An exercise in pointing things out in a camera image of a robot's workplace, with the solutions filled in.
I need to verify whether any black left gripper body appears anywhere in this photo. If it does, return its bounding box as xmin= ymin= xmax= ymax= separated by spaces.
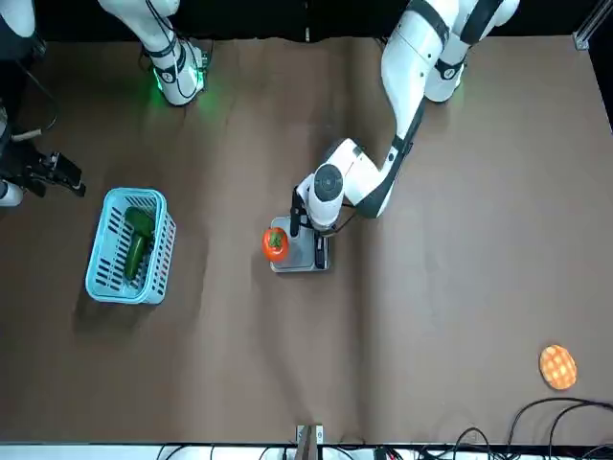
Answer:
xmin=290 ymin=188 xmax=308 ymax=240

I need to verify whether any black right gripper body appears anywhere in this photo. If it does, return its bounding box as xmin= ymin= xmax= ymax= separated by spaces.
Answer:
xmin=7 ymin=149 xmax=53 ymax=196

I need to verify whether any red tomato with green stem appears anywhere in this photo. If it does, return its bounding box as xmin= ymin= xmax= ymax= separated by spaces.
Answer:
xmin=261 ymin=227 xmax=290 ymax=264

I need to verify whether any silver digital kitchen scale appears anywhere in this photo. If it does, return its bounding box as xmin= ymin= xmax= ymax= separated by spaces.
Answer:
xmin=269 ymin=216 xmax=332 ymax=274

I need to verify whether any light blue plastic shopping basket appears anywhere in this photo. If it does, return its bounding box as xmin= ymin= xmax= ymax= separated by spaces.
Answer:
xmin=84 ymin=187 xmax=177 ymax=306

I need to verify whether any dark green vegetable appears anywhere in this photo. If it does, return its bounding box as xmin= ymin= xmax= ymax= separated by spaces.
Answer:
xmin=125 ymin=206 xmax=157 ymax=240

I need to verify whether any green cucumber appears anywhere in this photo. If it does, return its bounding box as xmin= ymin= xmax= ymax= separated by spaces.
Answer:
xmin=123 ymin=235 xmax=148 ymax=281

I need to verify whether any round orange checkered bread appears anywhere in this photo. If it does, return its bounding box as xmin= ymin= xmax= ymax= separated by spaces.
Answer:
xmin=538 ymin=343 xmax=579 ymax=391

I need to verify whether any aluminium frame post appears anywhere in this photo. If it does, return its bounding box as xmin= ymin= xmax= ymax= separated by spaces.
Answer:
xmin=295 ymin=424 xmax=325 ymax=460
xmin=572 ymin=0 xmax=613 ymax=51

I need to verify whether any long black looping cable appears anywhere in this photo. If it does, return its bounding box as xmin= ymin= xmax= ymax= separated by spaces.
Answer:
xmin=507 ymin=397 xmax=613 ymax=449

